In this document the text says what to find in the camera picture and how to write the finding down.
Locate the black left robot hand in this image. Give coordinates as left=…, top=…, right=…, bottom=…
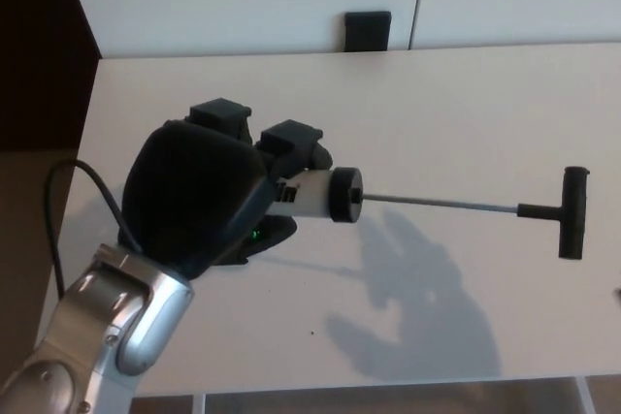
left=118, top=97, right=335, bottom=282

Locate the white Franklin air pump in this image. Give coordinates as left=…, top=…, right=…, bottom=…
left=264, top=165, right=592, bottom=260

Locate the dark brown cabinet panel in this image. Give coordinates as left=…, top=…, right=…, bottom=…
left=0, top=0, right=103, bottom=151

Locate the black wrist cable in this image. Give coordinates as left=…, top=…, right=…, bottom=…
left=45, top=160, right=145, bottom=300

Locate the black rectangular bracket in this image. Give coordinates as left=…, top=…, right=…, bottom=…
left=343, top=10, right=392, bottom=52

